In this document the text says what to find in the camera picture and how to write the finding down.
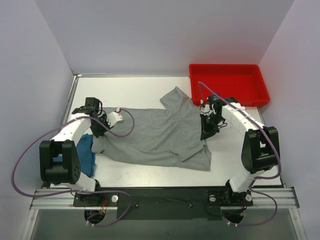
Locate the grey t shirt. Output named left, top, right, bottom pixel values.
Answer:
left=91, top=87, right=212, bottom=171

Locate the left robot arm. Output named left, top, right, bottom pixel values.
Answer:
left=39, top=97, right=112, bottom=206

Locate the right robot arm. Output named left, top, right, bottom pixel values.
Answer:
left=199, top=95, right=280, bottom=205

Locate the folded blue t shirt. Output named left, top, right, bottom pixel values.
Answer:
left=53, top=132, right=97, bottom=186

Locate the red plastic bin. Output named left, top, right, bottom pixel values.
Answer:
left=189, top=63, right=270, bottom=108

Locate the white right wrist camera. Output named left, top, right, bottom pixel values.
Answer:
left=200, top=104, right=213, bottom=116

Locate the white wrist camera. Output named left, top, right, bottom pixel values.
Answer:
left=200, top=104, right=213, bottom=116
left=107, top=107, right=124, bottom=128

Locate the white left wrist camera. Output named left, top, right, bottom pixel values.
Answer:
left=107, top=107, right=124, bottom=128

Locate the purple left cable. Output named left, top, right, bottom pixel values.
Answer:
left=11, top=107, right=136, bottom=228

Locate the purple cable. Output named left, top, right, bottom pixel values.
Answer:
left=197, top=81, right=282, bottom=227
left=11, top=107, right=136, bottom=228

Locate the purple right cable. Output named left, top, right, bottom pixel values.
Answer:
left=197, top=81, right=282, bottom=227

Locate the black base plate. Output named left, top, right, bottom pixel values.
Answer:
left=73, top=186, right=253, bottom=220

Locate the aluminium front rail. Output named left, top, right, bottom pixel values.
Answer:
left=29, top=188, right=117, bottom=210

